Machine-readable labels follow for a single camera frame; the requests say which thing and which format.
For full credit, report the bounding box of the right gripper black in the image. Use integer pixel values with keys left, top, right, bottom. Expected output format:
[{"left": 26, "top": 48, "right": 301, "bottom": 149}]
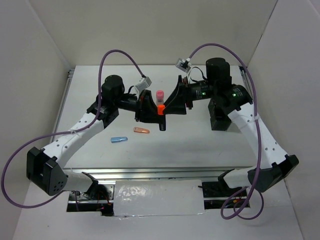
[{"left": 162, "top": 74, "right": 217, "bottom": 115}]

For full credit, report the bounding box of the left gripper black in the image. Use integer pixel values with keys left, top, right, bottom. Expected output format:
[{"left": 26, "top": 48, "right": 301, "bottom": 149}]
[{"left": 114, "top": 89, "right": 165, "bottom": 125}]

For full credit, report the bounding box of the orange capped black highlighter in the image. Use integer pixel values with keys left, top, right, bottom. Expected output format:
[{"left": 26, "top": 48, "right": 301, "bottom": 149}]
[{"left": 157, "top": 104, "right": 166, "bottom": 116}]

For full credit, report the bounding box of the orange translucent cap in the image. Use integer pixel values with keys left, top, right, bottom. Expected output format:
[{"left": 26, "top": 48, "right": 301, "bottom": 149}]
[{"left": 133, "top": 127, "right": 150, "bottom": 134}]

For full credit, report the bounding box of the pink capped clear bottle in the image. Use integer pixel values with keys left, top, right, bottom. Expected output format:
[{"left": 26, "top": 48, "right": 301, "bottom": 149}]
[{"left": 156, "top": 90, "right": 165, "bottom": 106}]

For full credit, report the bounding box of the blue translucent cap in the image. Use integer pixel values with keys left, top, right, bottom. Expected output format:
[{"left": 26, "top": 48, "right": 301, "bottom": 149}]
[{"left": 110, "top": 136, "right": 128, "bottom": 144}]

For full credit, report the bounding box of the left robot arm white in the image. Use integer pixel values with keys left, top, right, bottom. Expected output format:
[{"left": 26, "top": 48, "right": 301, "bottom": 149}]
[{"left": 26, "top": 75, "right": 166, "bottom": 200}]

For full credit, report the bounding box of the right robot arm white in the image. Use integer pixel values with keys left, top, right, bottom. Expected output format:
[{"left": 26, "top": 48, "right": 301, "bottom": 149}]
[{"left": 163, "top": 57, "right": 299, "bottom": 196}]

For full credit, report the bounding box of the black mesh pen holder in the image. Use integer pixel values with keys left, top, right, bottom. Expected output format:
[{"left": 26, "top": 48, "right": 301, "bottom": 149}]
[{"left": 208, "top": 98, "right": 232, "bottom": 131}]

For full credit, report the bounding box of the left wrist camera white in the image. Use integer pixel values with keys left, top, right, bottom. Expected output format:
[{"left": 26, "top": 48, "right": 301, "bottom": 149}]
[{"left": 134, "top": 76, "right": 152, "bottom": 93}]

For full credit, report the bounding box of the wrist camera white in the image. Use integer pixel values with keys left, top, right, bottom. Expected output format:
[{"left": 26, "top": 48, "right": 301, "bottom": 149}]
[
  {"left": 134, "top": 76, "right": 152, "bottom": 93},
  {"left": 175, "top": 58, "right": 192, "bottom": 73}
]

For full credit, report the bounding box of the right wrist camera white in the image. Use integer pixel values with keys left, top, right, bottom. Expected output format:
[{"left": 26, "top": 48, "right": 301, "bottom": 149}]
[{"left": 175, "top": 58, "right": 192, "bottom": 73}]

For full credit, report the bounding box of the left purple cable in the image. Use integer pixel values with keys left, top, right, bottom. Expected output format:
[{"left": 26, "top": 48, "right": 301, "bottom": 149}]
[{"left": 0, "top": 49, "right": 146, "bottom": 209}]

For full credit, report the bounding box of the purple cable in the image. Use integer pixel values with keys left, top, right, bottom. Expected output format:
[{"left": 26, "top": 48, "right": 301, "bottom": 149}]
[
  {"left": 0, "top": 49, "right": 146, "bottom": 209},
  {"left": 187, "top": 43, "right": 265, "bottom": 220}
]

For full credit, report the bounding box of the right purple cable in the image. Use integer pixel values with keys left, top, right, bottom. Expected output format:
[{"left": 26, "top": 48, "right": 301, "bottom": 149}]
[{"left": 187, "top": 43, "right": 265, "bottom": 220}]

